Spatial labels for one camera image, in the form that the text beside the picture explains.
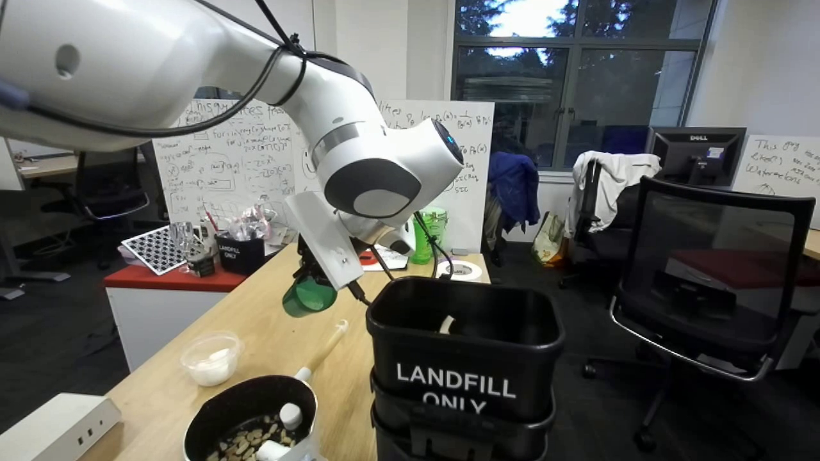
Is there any black computer monitor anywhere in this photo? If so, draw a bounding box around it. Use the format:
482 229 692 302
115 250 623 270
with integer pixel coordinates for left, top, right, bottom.
650 127 746 186

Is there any green soap bottle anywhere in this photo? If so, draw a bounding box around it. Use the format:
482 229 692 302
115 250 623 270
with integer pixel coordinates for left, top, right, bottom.
410 206 450 264

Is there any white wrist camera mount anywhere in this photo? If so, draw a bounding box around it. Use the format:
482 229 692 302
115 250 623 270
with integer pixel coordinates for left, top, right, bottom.
284 188 364 290

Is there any dark green plastic cup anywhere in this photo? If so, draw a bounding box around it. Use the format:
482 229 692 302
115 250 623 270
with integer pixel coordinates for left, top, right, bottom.
282 275 338 318

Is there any large whiteboard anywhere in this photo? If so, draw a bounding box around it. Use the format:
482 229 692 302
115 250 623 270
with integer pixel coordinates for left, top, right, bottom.
154 99 496 250

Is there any white tape roll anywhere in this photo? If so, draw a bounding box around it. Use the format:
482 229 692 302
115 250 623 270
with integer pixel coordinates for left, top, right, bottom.
438 258 484 282

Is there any black mesh office chair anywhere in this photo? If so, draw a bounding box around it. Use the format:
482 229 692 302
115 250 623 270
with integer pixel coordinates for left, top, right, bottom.
607 179 816 453

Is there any red top white cabinet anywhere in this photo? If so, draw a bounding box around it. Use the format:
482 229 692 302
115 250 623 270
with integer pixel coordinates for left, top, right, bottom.
102 266 243 370

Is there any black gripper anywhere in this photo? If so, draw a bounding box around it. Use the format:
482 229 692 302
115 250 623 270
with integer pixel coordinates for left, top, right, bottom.
293 241 328 283

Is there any black landfill bin on table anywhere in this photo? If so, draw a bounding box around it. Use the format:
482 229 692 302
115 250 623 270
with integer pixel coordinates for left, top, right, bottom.
368 275 565 461

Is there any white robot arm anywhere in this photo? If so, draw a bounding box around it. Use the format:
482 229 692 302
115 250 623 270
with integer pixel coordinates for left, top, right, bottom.
0 0 465 286

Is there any white rectangular box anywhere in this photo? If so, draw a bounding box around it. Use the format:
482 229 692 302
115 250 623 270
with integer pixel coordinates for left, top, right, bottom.
0 391 120 461

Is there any black landfill bin on shelf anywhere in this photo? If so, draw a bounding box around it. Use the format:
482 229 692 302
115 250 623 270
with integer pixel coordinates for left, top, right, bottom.
219 238 264 274

